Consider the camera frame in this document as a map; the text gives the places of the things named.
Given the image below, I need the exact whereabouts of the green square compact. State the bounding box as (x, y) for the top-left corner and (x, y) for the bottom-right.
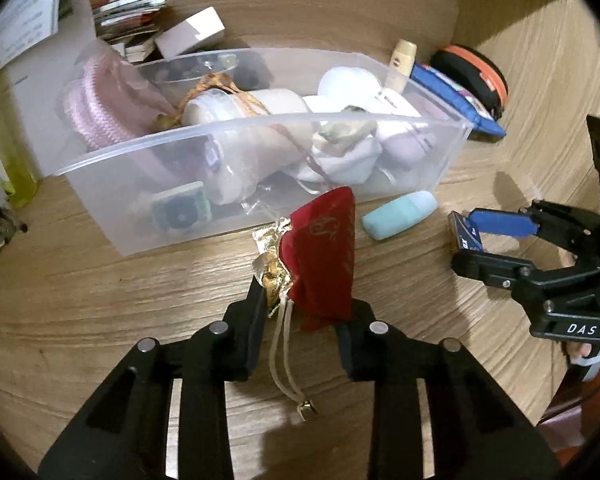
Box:
(150, 181), (213, 233)

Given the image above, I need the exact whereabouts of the wooden desktop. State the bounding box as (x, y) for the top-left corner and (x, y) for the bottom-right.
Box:
(0, 0), (600, 480)

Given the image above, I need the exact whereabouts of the white tube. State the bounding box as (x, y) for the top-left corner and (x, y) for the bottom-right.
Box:
(367, 87), (423, 120)

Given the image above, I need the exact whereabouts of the cream lip balm tube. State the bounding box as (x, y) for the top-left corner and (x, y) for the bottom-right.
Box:
(384, 39), (418, 95)

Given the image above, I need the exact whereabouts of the clear plastic storage box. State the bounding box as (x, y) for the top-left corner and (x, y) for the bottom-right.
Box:
(55, 47), (473, 257)

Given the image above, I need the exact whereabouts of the lilac case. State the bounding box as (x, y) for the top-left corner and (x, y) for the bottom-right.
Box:
(377, 120), (431, 167)

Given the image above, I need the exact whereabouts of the small blue packet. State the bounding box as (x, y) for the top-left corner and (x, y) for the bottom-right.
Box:
(448, 211), (485, 255)

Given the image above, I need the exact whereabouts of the translucent plastic jar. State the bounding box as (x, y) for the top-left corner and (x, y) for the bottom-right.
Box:
(182, 87), (311, 206)

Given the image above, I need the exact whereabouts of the pink white small box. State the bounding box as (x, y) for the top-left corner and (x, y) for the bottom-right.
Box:
(155, 6), (226, 59)

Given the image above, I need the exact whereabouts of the gold braided cord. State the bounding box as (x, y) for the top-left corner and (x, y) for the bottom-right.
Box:
(177, 73), (271, 121)

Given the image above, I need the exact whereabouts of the light teal tube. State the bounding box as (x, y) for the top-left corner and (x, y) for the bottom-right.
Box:
(361, 190), (439, 241)

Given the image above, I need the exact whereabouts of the black orange zip case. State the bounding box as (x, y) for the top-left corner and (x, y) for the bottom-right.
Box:
(430, 45), (509, 121)

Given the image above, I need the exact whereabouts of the blue patchwork pencil pouch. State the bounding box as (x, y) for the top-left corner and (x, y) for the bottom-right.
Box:
(410, 62), (507, 137)

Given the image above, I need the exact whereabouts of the pile of books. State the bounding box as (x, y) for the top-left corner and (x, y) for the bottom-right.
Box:
(92, 0), (173, 58)

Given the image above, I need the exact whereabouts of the red velvet drawstring pouch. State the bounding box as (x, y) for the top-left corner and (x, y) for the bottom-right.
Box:
(251, 186), (357, 421)

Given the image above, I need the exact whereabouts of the white paper sheet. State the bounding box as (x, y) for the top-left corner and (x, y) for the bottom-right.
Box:
(0, 0), (67, 73)

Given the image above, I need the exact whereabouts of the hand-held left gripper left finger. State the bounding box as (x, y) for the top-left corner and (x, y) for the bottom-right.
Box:
(37, 277), (269, 480)

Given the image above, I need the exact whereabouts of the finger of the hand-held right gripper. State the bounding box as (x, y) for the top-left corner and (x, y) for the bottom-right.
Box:
(452, 252), (576, 311)
(467, 200), (600, 266)

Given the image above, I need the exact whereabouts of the yellow green bottle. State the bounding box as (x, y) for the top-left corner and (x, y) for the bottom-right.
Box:
(0, 45), (42, 197)

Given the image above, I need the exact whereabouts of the person's right hand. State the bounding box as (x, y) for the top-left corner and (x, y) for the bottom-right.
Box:
(564, 340), (600, 382)

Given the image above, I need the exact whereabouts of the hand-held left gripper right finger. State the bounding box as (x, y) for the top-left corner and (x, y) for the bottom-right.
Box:
(335, 300), (563, 480)

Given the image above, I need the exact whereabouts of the pink knitted cloth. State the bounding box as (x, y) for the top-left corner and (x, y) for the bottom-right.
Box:
(60, 55), (176, 151)

